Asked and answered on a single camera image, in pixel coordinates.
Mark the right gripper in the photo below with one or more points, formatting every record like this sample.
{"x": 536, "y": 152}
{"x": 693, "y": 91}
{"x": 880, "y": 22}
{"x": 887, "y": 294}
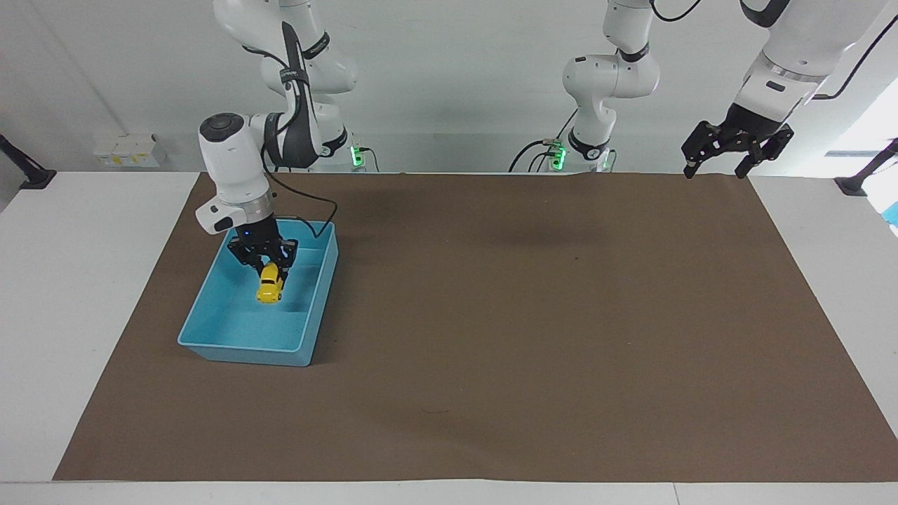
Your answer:
{"x": 258, "y": 233}

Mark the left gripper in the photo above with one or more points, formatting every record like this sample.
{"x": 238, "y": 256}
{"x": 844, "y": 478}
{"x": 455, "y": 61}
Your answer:
{"x": 751, "y": 125}

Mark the yellow toy beetle car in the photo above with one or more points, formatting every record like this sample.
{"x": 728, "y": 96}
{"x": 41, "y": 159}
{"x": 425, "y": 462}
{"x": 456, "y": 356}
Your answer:
{"x": 269, "y": 286}

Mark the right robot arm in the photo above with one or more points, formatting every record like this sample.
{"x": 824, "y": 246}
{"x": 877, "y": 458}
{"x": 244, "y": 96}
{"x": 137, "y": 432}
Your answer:
{"x": 231, "y": 168}

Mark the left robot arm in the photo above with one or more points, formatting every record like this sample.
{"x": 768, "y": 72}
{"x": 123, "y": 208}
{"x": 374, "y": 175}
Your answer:
{"x": 607, "y": 77}

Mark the light blue plastic bin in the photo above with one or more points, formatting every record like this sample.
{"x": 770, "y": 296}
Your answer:
{"x": 238, "y": 322}

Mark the black stand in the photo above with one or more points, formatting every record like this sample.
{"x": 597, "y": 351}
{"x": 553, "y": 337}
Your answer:
{"x": 28, "y": 175}
{"x": 859, "y": 181}

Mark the light blue object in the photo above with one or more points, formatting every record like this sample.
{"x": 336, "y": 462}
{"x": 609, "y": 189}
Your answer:
{"x": 892, "y": 214}

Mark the white wall socket boxes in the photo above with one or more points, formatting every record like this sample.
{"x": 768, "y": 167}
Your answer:
{"x": 130, "y": 151}

